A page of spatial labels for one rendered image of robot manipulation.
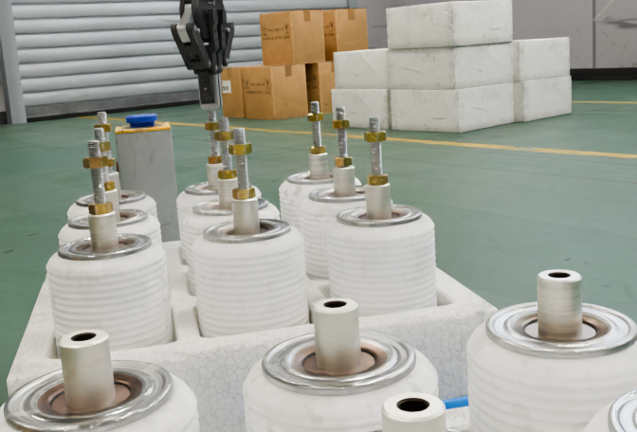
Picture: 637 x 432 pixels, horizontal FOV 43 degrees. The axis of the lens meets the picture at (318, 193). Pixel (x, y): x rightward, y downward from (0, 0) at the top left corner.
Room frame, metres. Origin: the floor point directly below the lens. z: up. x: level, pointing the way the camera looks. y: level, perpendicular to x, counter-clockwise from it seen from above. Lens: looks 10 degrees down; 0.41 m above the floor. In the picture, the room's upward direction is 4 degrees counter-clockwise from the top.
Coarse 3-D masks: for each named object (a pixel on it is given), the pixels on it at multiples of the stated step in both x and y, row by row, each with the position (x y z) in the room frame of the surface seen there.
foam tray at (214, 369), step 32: (320, 288) 0.74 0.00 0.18; (448, 288) 0.71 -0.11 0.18; (32, 320) 0.70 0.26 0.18; (192, 320) 0.67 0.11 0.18; (384, 320) 0.64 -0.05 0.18; (416, 320) 0.63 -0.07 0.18; (448, 320) 0.64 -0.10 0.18; (480, 320) 0.64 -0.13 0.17; (32, 352) 0.62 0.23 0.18; (128, 352) 0.60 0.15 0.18; (160, 352) 0.60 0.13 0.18; (192, 352) 0.60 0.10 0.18; (224, 352) 0.60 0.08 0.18; (256, 352) 0.60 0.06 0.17; (448, 352) 0.64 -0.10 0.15; (192, 384) 0.59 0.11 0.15; (224, 384) 0.60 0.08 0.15; (448, 384) 0.64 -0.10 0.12; (224, 416) 0.60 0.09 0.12
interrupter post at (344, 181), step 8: (336, 168) 0.82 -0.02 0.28; (344, 168) 0.81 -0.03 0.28; (352, 168) 0.81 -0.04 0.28; (336, 176) 0.81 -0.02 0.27; (344, 176) 0.81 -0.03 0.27; (352, 176) 0.81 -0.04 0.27; (336, 184) 0.82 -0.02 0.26; (344, 184) 0.81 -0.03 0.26; (352, 184) 0.81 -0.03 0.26; (336, 192) 0.82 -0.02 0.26; (344, 192) 0.81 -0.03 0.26; (352, 192) 0.81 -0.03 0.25
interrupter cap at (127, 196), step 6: (126, 192) 0.91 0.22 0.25; (132, 192) 0.91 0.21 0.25; (138, 192) 0.91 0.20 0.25; (144, 192) 0.90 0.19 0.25; (84, 198) 0.89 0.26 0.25; (90, 198) 0.89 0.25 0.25; (126, 198) 0.87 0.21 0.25; (132, 198) 0.87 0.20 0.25; (138, 198) 0.87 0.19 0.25; (144, 198) 0.88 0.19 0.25; (78, 204) 0.86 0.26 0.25; (84, 204) 0.86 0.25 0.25; (120, 204) 0.85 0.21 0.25
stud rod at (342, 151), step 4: (336, 108) 0.82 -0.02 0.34; (340, 108) 0.82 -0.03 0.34; (344, 108) 0.82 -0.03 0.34; (336, 112) 0.82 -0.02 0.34; (340, 112) 0.82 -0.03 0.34; (344, 112) 0.82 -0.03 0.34; (340, 116) 0.82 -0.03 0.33; (344, 116) 0.82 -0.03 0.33; (340, 132) 0.82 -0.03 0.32; (344, 132) 0.82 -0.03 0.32; (340, 136) 0.82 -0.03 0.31; (344, 136) 0.82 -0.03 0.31; (340, 140) 0.82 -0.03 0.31; (344, 140) 0.82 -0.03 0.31; (340, 144) 0.82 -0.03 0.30; (344, 144) 0.82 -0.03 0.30; (340, 148) 0.82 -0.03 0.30; (344, 148) 0.82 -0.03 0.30; (340, 152) 0.82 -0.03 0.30; (344, 152) 0.82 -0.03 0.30; (340, 156) 0.82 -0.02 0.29; (344, 156) 0.82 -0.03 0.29
